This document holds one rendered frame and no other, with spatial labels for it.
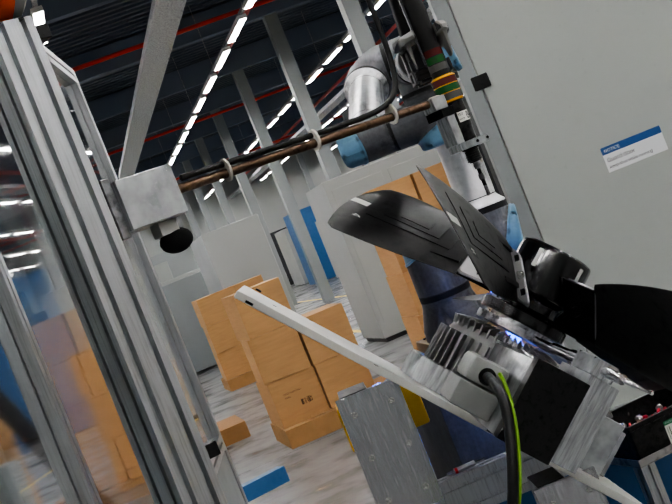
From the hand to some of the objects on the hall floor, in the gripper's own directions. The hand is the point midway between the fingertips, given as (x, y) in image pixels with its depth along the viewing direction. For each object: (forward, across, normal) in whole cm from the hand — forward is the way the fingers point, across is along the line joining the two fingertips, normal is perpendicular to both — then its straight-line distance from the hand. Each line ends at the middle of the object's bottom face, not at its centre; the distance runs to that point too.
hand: (424, 28), depth 206 cm
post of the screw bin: (-22, -11, -164) cm, 166 cm away
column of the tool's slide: (+38, +59, -165) cm, 179 cm away
